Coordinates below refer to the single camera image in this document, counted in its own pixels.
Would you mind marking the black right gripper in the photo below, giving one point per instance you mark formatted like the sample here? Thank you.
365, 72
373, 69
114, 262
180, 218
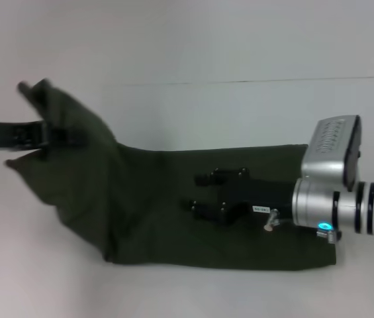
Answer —
259, 195

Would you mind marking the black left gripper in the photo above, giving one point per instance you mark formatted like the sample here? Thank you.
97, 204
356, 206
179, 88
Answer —
1, 136

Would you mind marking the dark green FREE t-shirt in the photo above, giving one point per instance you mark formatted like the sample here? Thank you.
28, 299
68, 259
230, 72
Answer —
160, 198

